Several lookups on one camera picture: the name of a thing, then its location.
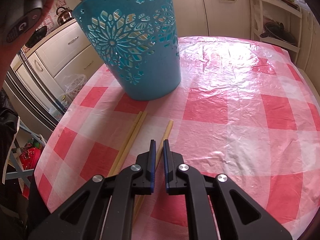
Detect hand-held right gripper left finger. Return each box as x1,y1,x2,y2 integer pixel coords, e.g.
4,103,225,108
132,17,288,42
27,140,157,240

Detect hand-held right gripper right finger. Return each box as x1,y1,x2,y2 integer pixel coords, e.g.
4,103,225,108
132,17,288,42
163,140,293,240

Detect blue perforated plastic basket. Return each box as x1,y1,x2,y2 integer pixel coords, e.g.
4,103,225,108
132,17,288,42
72,0,182,102

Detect black wok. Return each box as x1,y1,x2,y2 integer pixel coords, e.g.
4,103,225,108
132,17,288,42
24,26,48,48

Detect steel kettle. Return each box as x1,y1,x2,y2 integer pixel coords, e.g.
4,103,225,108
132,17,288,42
55,6,73,25

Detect cream drawer cabinet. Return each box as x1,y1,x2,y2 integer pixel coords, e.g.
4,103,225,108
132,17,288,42
24,19,101,81

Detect pink checked tablecloth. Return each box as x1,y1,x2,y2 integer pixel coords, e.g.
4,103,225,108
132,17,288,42
34,35,320,240

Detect floral bin with plastic bag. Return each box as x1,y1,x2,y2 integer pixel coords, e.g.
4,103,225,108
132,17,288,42
59,74,87,102

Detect red floral cloth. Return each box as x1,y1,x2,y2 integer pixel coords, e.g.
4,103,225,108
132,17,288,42
19,147,42,171

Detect cream cabinet doors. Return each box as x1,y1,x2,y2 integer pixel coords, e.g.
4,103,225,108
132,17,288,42
170,0,253,41

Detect dark pan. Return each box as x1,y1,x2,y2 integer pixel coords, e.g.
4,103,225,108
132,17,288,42
259,22,297,45

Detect white shelf rack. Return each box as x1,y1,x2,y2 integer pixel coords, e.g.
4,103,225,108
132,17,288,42
249,0,303,56

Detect cream side cabinet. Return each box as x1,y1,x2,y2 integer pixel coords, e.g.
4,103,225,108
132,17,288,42
297,2,320,79

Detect pink wall sticker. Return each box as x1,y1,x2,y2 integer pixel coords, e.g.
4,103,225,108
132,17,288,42
37,0,66,31

